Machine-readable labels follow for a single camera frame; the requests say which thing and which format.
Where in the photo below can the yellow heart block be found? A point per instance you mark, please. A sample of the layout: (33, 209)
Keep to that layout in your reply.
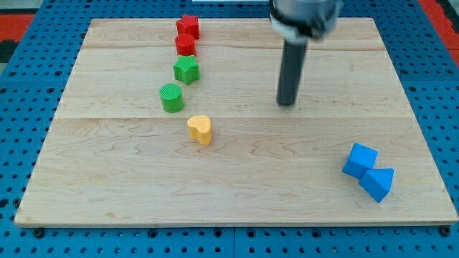
(200, 129)

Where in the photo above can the blue cube block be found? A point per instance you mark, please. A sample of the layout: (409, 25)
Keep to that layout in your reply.
(360, 159)

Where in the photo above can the red cylinder block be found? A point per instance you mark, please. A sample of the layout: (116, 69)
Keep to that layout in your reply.
(185, 45)

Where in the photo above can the red star block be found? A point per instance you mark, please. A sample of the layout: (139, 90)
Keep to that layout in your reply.
(188, 24)

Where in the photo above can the green cylinder block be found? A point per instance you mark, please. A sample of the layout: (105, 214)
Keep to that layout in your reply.
(171, 98)

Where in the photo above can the green star block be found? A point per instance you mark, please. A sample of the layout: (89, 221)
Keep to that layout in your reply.
(186, 69)

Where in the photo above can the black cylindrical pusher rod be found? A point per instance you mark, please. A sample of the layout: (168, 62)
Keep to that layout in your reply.
(290, 72)

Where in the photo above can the blue triangular prism block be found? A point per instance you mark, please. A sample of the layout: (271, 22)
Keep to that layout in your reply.
(377, 182)

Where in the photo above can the light wooden board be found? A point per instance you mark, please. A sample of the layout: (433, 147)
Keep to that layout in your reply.
(113, 158)

